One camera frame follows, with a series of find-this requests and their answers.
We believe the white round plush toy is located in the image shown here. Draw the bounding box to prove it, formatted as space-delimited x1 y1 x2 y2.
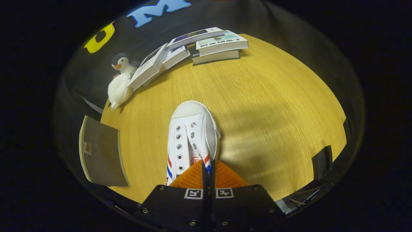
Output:
107 72 135 111

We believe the white shoe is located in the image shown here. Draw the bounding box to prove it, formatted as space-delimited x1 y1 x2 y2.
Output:
166 101 221 187

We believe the beige fabric storage box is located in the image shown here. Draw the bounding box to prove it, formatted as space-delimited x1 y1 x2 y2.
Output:
79 115 130 187

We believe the dark grey book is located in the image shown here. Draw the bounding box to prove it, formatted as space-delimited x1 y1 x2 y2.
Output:
192 49 240 66

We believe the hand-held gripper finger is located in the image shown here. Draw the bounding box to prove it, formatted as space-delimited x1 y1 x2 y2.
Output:
135 159 209 232
209 159 286 232

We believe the black rectangular object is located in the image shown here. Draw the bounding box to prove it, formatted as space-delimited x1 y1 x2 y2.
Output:
312 145 333 181

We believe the blue cover book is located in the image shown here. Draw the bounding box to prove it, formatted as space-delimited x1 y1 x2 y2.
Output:
166 27 226 51

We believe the black backdrop cloth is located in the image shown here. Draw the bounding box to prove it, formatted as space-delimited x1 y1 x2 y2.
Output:
53 0 366 161

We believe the penguin plush toy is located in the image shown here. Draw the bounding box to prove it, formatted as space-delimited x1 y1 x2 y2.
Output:
111 53 139 78

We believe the thin white book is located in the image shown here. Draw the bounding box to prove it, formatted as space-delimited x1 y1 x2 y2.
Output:
143 45 191 87

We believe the teal cover book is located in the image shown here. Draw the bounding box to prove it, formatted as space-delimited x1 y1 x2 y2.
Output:
195 30 249 57

